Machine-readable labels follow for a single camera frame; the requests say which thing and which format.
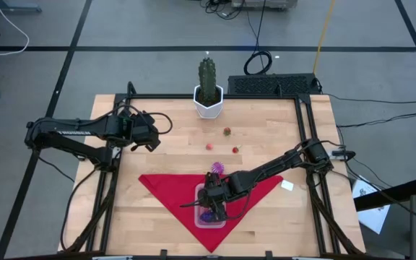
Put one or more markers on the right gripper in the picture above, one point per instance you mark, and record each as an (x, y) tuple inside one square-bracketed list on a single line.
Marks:
[(215, 191)]

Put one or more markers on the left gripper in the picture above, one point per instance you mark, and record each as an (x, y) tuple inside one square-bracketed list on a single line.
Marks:
[(144, 131)]

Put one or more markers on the purple white striped toy fruit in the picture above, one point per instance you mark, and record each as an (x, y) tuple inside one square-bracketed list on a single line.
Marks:
[(217, 167)]

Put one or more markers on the purple toy blackberry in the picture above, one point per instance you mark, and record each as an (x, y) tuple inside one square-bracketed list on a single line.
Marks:
[(206, 217)]

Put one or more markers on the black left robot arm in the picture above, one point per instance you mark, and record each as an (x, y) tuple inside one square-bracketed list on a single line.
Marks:
[(67, 131)]

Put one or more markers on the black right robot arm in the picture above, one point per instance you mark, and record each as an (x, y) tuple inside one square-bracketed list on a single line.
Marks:
[(265, 169)]

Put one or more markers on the clear plastic tupperware container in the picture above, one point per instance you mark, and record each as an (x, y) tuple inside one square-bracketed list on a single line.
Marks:
[(197, 213)]

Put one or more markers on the small red round fruit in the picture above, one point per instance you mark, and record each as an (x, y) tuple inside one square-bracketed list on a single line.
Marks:
[(209, 146)]

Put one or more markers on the small red toy strawberry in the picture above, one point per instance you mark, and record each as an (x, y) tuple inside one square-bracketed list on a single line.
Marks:
[(235, 149)]

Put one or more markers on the red cloth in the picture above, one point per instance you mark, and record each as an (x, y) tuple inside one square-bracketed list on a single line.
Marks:
[(164, 187)]

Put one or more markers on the white hexagonal plant pot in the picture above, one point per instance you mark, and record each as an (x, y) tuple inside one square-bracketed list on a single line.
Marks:
[(208, 112)]

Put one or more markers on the small white card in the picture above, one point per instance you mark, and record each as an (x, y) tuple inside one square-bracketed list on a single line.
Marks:
[(287, 185)]

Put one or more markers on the green cactus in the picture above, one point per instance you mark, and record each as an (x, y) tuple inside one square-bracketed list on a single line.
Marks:
[(207, 79)]

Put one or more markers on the black perforated computer case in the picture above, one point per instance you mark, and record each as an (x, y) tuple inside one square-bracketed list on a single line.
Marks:
[(265, 85)]

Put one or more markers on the white paper sheet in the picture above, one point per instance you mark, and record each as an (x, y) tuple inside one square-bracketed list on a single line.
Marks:
[(374, 216)]

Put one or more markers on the grey equipment box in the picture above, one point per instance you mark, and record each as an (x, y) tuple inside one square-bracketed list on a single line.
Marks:
[(262, 3)]

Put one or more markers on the black bar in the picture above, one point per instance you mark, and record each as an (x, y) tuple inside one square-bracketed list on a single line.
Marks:
[(392, 195)]

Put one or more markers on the grey furniture base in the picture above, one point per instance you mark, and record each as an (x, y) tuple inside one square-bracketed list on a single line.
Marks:
[(13, 10)]

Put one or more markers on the black metal frame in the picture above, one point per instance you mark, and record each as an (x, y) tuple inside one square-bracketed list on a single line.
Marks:
[(157, 96)]

